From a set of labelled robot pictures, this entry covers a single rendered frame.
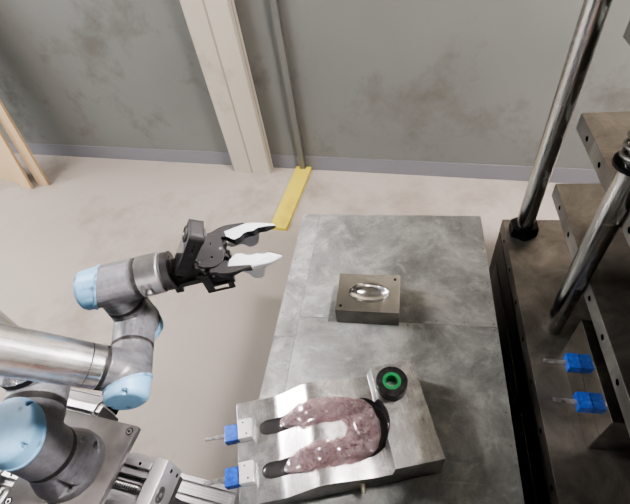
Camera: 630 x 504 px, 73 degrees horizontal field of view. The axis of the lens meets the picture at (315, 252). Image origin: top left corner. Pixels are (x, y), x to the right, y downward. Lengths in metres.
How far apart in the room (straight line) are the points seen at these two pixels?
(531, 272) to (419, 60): 1.58
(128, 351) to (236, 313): 1.74
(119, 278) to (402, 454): 0.75
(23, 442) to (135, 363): 0.28
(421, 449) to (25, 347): 0.84
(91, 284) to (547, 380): 1.18
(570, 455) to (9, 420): 1.26
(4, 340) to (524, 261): 1.47
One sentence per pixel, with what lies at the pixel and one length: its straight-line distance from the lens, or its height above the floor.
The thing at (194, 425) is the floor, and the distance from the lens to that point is 2.30.
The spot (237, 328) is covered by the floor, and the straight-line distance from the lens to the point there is 2.48.
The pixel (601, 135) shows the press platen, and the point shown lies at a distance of 1.37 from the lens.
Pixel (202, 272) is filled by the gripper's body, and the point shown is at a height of 1.45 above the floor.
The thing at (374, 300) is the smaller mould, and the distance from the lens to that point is 1.41.
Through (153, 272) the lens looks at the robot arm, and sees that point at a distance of 0.79.
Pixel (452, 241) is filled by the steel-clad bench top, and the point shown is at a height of 0.80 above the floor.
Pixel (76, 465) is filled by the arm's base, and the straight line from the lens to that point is 1.12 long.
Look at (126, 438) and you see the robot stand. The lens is 1.16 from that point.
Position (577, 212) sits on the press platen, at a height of 1.04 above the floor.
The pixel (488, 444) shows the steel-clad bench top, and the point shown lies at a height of 0.80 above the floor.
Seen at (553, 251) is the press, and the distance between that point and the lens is 1.73.
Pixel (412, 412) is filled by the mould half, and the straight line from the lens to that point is 1.17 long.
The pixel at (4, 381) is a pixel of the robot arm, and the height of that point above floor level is 1.28.
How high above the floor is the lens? 2.00
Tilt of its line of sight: 47 degrees down
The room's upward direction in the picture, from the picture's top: 11 degrees counter-clockwise
